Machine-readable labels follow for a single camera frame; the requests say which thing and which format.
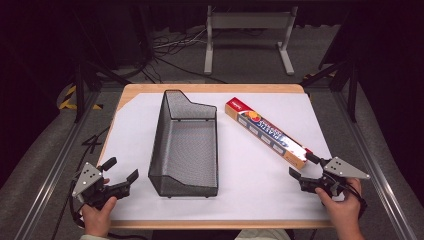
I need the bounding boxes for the person's beige trousers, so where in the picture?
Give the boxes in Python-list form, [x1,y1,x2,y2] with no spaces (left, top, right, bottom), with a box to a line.
[234,228,292,240]

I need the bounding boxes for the black floor cable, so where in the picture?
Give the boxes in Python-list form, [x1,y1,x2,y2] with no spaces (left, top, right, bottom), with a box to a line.
[152,55,229,85]

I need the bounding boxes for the white table mat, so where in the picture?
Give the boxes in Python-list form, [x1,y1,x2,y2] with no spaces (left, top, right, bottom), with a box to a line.
[99,92,334,222]

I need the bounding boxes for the yellow black striped tape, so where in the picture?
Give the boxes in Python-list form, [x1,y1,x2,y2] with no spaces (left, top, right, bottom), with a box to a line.
[58,84,103,111]

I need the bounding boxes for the person's right hand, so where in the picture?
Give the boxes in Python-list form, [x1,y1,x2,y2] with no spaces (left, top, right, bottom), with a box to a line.
[314,177,366,240]

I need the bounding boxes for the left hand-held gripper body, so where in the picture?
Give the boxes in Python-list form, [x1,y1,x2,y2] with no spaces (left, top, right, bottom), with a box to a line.
[71,161,131,211]

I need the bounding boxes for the person's left hand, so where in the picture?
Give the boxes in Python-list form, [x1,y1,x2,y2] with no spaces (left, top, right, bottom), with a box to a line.
[80,178,118,238]

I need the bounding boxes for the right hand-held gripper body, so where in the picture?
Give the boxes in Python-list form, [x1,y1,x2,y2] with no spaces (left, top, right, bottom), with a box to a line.
[299,156,371,198]

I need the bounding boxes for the grey metal stand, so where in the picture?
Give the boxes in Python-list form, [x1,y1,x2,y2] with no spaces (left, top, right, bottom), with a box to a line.
[203,4,299,76]

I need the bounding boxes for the black wire mesh basket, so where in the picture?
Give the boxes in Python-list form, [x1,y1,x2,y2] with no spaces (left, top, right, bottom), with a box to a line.
[147,89,220,199]

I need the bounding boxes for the white floor cables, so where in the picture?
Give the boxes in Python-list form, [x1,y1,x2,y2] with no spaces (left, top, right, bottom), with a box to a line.
[153,28,208,51]

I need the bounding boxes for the aluminium rail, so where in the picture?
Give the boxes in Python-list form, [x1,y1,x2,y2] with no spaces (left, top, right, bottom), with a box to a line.
[14,89,102,240]
[333,89,418,240]

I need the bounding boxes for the black metal stand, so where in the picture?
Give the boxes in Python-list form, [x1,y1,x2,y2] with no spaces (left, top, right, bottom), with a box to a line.
[73,59,132,123]
[299,59,360,123]

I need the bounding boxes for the long plastic wrap box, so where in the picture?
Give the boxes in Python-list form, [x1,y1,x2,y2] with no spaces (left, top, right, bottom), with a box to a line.
[224,96,314,170]

